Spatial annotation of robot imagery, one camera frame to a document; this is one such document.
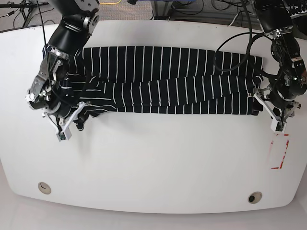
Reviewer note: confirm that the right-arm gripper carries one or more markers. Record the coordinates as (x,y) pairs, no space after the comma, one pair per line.
(61,116)

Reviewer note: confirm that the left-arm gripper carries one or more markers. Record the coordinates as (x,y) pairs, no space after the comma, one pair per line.
(272,101)

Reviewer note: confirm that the navy white striped T-shirt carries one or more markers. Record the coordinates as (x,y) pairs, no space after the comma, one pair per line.
(159,80)

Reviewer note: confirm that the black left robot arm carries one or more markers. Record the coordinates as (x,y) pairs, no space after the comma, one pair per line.
(276,23)

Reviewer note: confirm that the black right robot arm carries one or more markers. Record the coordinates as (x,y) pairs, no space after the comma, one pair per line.
(51,91)

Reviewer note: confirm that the red tape rectangle marking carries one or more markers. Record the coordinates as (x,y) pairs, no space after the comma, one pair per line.
(277,151)

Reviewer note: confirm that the left table grommet hole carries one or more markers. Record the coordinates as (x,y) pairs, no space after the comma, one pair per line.
(44,188)

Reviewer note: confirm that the table grommet hole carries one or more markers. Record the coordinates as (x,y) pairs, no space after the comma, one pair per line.
(44,188)
(255,197)

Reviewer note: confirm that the right table grommet hole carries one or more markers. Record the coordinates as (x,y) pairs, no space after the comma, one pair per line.
(255,197)

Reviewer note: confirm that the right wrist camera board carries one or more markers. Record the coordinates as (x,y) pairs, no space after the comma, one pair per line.
(61,136)

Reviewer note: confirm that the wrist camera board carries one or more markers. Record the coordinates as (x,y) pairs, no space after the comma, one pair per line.
(61,136)
(280,127)

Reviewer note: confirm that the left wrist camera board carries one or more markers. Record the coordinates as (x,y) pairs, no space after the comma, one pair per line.
(280,127)

